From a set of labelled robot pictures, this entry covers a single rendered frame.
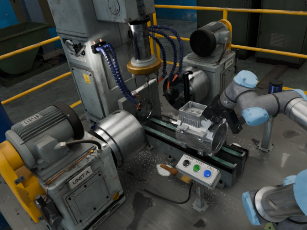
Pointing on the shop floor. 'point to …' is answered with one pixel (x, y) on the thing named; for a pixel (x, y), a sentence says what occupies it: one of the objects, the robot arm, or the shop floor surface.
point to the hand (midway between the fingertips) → (209, 131)
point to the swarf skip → (28, 66)
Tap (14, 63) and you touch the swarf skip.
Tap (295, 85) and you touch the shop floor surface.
